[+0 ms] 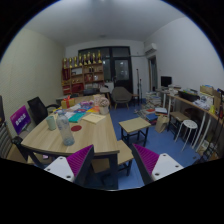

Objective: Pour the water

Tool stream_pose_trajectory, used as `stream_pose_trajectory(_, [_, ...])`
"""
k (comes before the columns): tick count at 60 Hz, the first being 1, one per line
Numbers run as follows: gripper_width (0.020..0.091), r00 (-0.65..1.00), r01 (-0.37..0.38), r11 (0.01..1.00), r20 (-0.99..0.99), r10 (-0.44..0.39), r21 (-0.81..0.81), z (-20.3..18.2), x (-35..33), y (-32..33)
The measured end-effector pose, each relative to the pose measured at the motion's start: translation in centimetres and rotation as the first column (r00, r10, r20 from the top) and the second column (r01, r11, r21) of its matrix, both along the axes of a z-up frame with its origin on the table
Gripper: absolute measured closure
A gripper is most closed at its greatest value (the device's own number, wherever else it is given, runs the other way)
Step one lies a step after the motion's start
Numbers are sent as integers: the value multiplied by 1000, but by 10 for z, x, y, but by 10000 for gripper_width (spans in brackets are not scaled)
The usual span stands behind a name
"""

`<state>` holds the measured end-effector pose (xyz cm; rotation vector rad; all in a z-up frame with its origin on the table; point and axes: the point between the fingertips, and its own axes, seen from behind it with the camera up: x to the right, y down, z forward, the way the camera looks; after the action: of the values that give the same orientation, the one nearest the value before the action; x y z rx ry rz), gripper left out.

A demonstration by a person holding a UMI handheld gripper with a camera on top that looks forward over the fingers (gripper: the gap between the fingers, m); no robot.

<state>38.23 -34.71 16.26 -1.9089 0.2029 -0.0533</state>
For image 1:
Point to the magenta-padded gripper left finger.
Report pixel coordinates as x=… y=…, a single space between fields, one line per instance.
x=60 y=166

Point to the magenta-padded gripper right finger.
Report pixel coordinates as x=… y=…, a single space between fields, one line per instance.
x=165 y=165

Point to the clear plastic water bottle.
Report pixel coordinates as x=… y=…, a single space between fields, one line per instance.
x=65 y=130

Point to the brown paper bag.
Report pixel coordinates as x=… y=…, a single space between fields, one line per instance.
x=161 y=124

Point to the flat round red coaster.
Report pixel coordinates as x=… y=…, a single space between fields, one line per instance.
x=76 y=128

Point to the low wooden bench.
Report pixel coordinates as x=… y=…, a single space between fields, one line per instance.
x=125 y=153

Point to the pale green cup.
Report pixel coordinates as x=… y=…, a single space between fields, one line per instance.
x=51 y=123

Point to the white round stool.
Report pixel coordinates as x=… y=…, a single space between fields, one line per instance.
x=190 y=124

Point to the wooden stool with black legs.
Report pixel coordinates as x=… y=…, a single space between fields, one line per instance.
x=179 y=116

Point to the small wooden side table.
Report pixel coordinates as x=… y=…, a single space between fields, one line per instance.
x=134 y=124

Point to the teal book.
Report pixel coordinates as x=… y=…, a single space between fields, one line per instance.
x=76 y=117

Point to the manila paper envelope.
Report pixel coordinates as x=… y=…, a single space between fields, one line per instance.
x=93 y=118

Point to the black framed chair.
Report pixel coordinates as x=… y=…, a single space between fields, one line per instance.
x=6 y=140

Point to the black office chair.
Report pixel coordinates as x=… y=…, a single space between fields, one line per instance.
x=36 y=110

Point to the purple sign board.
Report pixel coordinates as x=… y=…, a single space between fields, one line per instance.
x=20 y=119

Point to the pile of books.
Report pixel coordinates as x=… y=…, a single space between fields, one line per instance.
x=151 y=103

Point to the yellow gift box red ribbon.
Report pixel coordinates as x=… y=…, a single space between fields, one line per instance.
x=68 y=103

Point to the potted pink flowers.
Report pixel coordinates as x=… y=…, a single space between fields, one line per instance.
x=104 y=107

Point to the grey armchair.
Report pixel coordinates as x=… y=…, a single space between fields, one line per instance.
x=121 y=95

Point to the black microphone stand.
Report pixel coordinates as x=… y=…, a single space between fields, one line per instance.
x=137 y=86

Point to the black computer monitor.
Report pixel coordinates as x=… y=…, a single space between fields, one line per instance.
x=166 y=81

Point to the wooden shelf unit with trophies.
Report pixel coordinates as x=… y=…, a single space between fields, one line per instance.
x=83 y=76

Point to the black framed glass door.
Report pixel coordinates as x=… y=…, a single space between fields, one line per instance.
x=121 y=70

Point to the white air conditioner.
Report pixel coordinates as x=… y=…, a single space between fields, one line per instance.
x=150 y=48

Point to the long wooden wall desk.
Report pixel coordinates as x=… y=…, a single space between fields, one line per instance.
x=196 y=107

